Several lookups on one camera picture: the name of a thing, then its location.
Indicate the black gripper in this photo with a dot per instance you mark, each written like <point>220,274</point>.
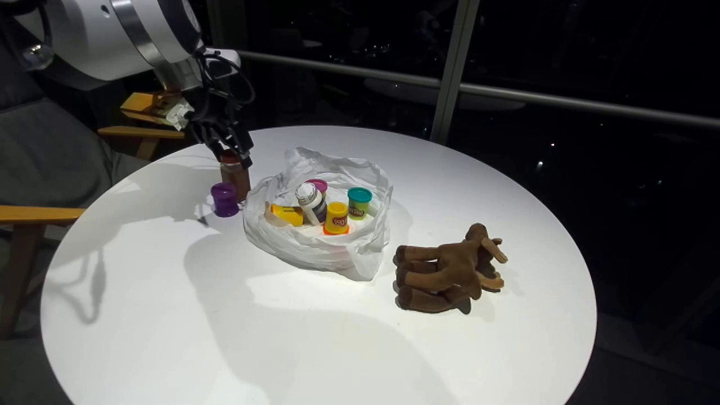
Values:
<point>214,119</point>

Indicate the spice jar red lid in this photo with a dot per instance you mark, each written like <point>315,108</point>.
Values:
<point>236,181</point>

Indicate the purple dough tub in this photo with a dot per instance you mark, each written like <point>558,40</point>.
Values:
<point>223,200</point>

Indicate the yellow dough tub orange lid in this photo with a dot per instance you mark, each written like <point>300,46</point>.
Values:
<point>336,218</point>

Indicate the green dough tub teal lid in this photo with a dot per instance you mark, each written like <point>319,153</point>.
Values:
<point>358,200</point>

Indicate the brown plush toy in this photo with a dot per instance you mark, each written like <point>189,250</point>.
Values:
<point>446,273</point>

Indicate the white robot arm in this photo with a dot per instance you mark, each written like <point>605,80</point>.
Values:
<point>112,37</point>

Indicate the white plastic bag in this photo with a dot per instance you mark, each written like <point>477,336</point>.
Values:
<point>329,250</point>

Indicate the grey chair wooden armrests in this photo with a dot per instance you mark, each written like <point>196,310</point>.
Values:
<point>46,157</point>

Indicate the yellow wrist camera mount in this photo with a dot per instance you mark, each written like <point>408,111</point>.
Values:
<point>154,107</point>

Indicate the grey horizontal window rail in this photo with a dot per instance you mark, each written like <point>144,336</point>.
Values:
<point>487,90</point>

